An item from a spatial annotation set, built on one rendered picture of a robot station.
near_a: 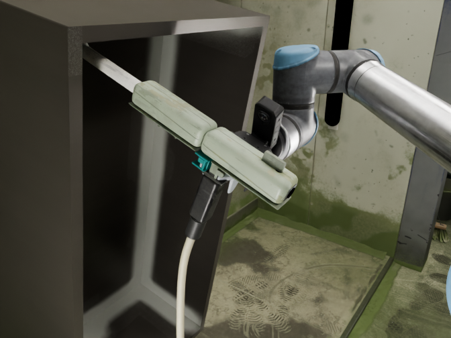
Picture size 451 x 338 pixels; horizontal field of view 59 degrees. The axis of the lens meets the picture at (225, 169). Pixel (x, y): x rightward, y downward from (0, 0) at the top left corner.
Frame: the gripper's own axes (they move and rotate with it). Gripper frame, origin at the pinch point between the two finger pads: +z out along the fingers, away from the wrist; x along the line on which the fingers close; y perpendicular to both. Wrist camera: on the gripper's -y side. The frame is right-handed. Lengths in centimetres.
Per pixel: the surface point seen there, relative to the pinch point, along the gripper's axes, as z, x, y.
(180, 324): 1.5, -6.6, 34.7
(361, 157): -210, -4, 74
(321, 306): -137, -36, 133
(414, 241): -208, -62, 103
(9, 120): 9.3, 37.9, 12.3
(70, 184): 9.7, 19.8, 14.4
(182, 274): -0.2, -2.2, 25.2
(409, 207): -208, -47, 85
